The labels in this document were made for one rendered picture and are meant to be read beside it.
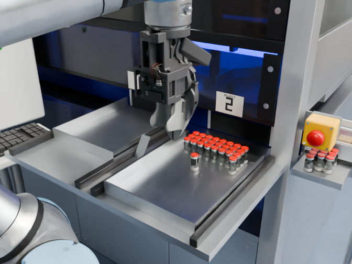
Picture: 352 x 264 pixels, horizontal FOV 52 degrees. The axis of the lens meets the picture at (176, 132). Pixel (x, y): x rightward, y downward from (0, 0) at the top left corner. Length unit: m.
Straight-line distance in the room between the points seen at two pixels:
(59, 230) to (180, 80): 0.31
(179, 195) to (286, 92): 0.37
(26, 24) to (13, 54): 1.09
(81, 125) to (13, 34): 0.90
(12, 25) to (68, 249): 0.33
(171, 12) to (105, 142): 0.64
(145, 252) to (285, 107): 0.93
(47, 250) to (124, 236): 1.11
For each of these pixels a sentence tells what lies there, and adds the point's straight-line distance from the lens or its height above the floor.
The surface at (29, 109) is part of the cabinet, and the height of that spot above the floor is 0.85.
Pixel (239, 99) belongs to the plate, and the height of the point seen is 1.04.
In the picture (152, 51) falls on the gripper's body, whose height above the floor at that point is 1.26.
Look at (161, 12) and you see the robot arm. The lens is 0.57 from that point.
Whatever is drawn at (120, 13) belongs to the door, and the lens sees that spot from 1.22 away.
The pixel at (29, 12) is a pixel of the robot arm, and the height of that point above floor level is 1.35.
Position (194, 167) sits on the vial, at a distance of 0.96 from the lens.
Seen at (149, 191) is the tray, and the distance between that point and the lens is 0.89.
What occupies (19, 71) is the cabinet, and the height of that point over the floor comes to 1.01.
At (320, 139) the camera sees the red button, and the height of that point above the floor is 1.00.
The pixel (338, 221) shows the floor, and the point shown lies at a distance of 2.37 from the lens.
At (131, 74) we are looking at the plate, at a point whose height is 1.04.
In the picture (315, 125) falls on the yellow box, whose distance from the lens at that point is 0.95.
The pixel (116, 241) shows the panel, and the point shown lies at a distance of 1.73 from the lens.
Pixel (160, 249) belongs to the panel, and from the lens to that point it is 1.54.
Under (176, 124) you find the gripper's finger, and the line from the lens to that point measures 0.65.
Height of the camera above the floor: 1.40
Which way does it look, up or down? 26 degrees down
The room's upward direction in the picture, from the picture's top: straight up
